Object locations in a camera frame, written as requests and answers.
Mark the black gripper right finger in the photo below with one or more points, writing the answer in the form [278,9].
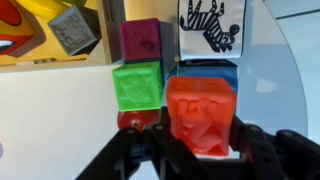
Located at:
[287,155]

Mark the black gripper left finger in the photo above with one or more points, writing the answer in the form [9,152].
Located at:
[121,157]

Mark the white round table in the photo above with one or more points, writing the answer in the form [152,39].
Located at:
[54,121]

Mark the wooden tray box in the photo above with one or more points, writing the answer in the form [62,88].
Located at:
[44,51]

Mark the grey toy block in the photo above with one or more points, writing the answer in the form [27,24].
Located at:
[77,30]

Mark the blue fabric cube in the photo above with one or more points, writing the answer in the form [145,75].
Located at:
[209,69]

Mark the zebra print fabric cube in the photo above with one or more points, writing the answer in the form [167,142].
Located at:
[211,29]

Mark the colourful fabric cube in box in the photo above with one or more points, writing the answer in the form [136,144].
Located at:
[15,29]

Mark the magenta toy block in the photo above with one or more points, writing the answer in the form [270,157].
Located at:
[140,39]

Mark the orange toy block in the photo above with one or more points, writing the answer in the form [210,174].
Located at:
[201,112]

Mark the green toy block on table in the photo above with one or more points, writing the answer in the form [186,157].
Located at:
[138,86]

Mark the red apple behind blocks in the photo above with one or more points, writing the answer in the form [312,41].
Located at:
[138,119]

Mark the yellow banana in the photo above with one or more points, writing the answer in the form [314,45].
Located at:
[45,9]

